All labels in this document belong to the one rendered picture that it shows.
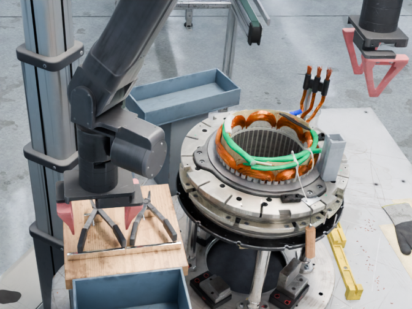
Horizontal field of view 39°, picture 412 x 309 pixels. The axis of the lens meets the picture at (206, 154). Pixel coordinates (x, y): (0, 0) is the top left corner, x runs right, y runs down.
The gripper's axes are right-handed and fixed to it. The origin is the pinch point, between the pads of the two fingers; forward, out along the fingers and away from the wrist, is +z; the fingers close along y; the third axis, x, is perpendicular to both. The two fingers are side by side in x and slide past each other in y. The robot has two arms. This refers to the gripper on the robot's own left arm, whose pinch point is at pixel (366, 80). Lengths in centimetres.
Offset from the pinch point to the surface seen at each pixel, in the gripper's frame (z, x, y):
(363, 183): 50, -21, 40
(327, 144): 13.2, 4.0, 1.7
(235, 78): 111, -13, 234
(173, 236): 21.2, 31.4, -12.7
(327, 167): 17.3, 3.6, 0.4
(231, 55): 73, -2, 179
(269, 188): 19.8, 14.4, -2.3
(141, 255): 23.9, 36.5, -14.2
